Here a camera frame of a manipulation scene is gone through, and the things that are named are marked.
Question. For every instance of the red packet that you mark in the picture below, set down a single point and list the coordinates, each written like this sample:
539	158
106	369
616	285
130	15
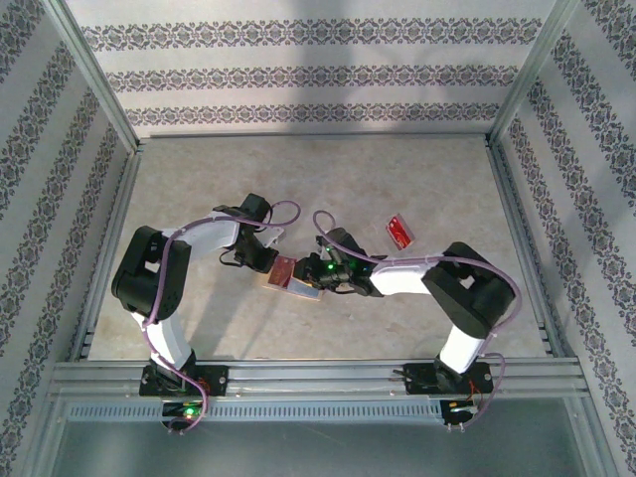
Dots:
410	231

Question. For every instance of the aluminium frame post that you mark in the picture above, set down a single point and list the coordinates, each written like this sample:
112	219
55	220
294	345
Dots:
528	74
95	74

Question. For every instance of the red credit card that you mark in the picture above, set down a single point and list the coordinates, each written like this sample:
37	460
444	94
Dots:
281	272
397	232

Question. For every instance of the aluminium front rail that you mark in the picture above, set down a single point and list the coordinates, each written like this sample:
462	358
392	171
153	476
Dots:
323	377

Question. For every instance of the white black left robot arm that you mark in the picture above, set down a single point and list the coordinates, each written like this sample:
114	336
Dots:
208	238

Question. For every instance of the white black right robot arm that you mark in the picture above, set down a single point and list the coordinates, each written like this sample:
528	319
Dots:
397	278

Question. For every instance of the aluminium back rail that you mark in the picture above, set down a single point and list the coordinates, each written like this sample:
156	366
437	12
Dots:
318	135

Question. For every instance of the aluminium side rail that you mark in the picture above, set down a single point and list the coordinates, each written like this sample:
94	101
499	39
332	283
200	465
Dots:
123	199
504	174

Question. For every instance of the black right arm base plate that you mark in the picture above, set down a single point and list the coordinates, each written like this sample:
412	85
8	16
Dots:
415	385

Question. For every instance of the beige card holder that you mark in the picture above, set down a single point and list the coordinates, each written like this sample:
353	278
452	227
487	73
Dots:
303	289

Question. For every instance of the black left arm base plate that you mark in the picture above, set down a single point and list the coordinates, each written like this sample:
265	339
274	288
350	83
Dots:
218	380

